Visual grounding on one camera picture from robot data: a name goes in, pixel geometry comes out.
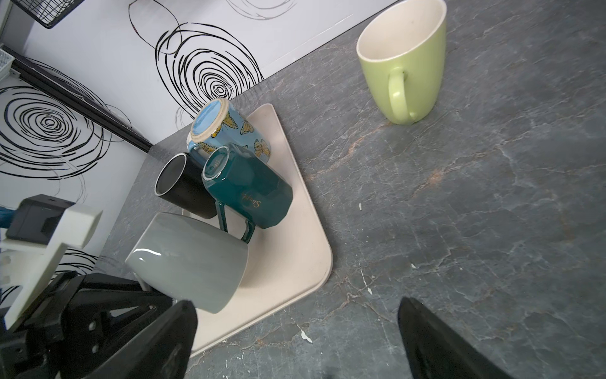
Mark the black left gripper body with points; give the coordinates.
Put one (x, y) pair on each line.
(35, 342)

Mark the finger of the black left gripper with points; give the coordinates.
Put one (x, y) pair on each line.
(104, 314)

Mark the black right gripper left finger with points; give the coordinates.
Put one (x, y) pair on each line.
(161, 350)

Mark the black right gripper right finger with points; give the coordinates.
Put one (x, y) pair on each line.
(434, 350)

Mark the grey mug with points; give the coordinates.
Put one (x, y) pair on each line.
(188, 259)

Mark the light green mug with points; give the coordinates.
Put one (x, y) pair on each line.
(402, 55)

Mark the black mug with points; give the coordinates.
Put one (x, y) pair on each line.
(180, 183)

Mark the dark green mug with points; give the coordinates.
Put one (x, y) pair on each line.
(237, 179)

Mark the blue butterfly mug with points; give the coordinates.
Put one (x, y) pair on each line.
(218, 124)

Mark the beige plastic tray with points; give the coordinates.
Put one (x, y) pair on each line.
(286, 263)

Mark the black corner frame post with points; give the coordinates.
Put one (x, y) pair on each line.
(78, 97)

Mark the white wire shelf basket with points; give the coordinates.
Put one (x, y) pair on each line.
(6, 61)

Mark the black wire basket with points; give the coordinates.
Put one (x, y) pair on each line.
(47, 13)

